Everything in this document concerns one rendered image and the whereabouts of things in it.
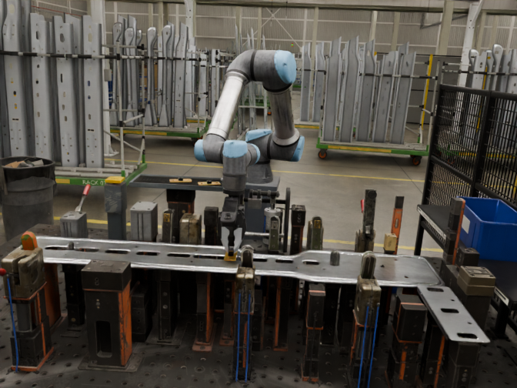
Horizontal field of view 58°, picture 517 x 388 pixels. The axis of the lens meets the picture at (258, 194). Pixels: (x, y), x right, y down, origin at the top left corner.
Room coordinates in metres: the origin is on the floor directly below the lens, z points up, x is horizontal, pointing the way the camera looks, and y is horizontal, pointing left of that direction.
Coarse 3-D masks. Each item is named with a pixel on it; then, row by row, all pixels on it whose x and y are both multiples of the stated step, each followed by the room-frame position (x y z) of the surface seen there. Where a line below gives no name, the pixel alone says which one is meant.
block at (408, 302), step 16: (400, 304) 1.19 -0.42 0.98; (416, 304) 1.19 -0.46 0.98; (400, 320) 1.18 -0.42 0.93; (416, 320) 1.16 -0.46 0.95; (400, 336) 1.16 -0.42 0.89; (416, 336) 1.16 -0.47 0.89; (400, 352) 1.17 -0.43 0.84; (416, 352) 1.17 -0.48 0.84; (400, 368) 1.17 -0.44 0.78; (416, 368) 1.17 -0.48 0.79; (400, 384) 1.17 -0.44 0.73
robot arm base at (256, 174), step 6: (258, 162) 2.02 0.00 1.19; (264, 162) 2.02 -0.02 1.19; (246, 168) 2.04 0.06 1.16; (252, 168) 2.02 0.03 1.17; (258, 168) 2.01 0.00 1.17; (264, 168) 2.02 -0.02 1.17; (270, 168) 2.06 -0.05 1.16; (246, 174) 2.04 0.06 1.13; (252, 174) 2.01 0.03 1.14; (258, 174) 2.01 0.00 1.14; (264, 174) 2.02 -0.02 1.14; (270, 174) 2.04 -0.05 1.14; (246, 180) 2.01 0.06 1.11; (252, 180) 2.00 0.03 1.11; (258, 180) 2.00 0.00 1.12; (264, 180) 2.01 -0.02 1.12; (270, 180) 2.03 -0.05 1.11
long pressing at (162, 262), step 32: (64, 256) 1.36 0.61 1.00; (96, 256) 1.37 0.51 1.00; (128, 256) 1.38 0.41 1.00; (160, 256) 1.39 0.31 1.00; (192, 256) 1.40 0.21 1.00; (224, 256) 1.42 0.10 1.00; (256, 256) 1.43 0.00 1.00; (288, 256) 1.43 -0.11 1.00; (320, 256) 1.45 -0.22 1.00; (352, 256) 1.47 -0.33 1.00; (384, 256) 1.48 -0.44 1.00; (416, 256) 1.48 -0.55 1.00; (416, 288) 1.27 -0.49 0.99
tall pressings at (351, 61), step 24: (336, 48) 8.57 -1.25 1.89; (408, 48) 8.58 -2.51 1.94; (336, 72) 8.32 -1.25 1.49; (384, 72) 8.41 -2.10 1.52; (408, 72) 8.37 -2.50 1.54; (336, 96) 8.26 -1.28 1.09; (360, 96) 8.40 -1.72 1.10; (384, 96) 8.40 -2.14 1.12; (408, 96) 8.30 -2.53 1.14; (336, 120) 8.42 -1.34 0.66; (360, 120) 8.43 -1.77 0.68; (384, 120) 8.37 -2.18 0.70
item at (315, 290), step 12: (312, 288) 1.24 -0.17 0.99; (312, 300) 1.20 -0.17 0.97; (324, 300) 1.20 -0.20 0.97; (312, 312) 1.20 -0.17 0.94; (312, 324) 1.20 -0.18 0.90; (312, 336) 1.19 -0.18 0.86; (312, 348) 1.19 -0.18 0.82; (312, 360) 1.20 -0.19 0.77; (300, 372) 1.24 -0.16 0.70; (312, 372) 1.20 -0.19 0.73
